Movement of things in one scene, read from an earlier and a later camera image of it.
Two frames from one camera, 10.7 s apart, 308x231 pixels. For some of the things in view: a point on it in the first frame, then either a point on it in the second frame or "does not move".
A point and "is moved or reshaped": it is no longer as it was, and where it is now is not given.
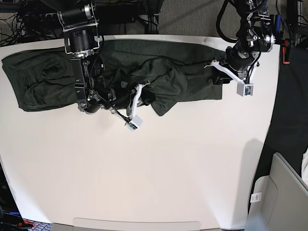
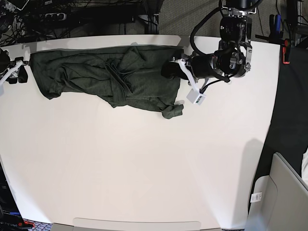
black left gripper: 123,98 → 5,60
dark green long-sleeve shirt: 173,73 is moved or reshaped
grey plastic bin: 279,201 does not move
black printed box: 11,218 does not move
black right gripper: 240,57 → 202,66
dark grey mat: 288,133 does not move
